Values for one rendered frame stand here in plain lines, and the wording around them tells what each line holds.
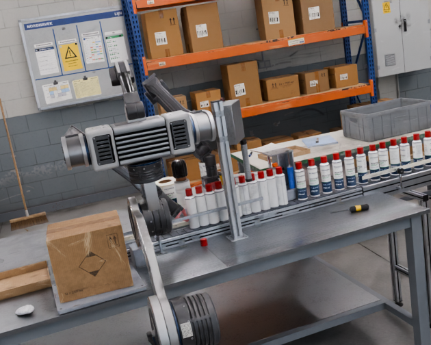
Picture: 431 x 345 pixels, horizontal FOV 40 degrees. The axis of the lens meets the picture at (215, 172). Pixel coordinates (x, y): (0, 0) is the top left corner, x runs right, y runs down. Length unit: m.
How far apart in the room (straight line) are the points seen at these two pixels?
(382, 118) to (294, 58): 3.31
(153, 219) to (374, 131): 2.73
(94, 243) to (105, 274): 0.14
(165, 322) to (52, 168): 5.58
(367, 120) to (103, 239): 2.75
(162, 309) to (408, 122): 3.31
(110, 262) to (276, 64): 5.64
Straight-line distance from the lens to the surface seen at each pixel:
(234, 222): 2.84
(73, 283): 2.48
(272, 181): 3.04
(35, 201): 7.47
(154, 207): 2.30
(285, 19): 7.01
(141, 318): 3.67
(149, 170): 2.26
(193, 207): 2.91
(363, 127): 4.72
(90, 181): 7.43
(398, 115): 4.81
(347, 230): 2.81
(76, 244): 2.43
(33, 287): 2.76
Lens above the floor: 1.81
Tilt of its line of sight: 13 degrees down
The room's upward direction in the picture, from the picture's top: 9 degrees counter-clockwise
